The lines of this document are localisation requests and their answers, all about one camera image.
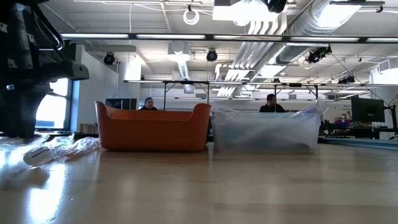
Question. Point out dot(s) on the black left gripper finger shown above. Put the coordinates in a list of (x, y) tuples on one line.
[(29, 112), (9, 115)]

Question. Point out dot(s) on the orange white toothbrush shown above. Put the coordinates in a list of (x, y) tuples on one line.
[(21, 177)]

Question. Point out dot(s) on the pink white toothbrush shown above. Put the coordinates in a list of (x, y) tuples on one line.
[(84, 146)]

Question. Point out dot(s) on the purple white toothbrush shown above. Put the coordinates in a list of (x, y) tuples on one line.
[(311, 110)]

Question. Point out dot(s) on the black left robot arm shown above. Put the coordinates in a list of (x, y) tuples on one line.
[(18, 25)]

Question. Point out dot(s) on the black background robot arm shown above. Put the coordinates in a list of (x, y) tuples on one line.
[(326, 124)]

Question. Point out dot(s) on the brown wooden crate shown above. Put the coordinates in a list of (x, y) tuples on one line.
[(88, 128)]

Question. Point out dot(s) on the black flat screen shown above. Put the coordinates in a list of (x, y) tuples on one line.
[(121, 103)]

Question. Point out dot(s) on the person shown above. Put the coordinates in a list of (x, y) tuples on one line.
[(148, 104), (272, 105)]

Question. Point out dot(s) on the orange plastic bin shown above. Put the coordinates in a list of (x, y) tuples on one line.
[(149, 133)]

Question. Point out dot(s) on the clear plastic bin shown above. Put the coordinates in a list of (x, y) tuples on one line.
[(264, 133)]

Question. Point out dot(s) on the overhead light bar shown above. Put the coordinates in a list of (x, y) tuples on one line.
[(323, 39)]

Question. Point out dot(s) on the blue crate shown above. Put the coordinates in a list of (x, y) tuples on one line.
[(342, 125)]

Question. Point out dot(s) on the black computer monitor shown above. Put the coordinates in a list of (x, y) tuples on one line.
[(368, 109)]

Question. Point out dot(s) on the cluttered work desk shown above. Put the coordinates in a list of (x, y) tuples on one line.
[(373, 132)]

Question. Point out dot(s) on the black ceiling camera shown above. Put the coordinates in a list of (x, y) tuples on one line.
[(211, 55), (317, 55), (109, 58)]

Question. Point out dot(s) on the black metal rack frame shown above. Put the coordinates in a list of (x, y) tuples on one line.
[(164, 93), (275, 90)]

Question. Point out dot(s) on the silver ventilation duct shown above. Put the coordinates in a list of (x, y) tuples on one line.
[(295, 53)]

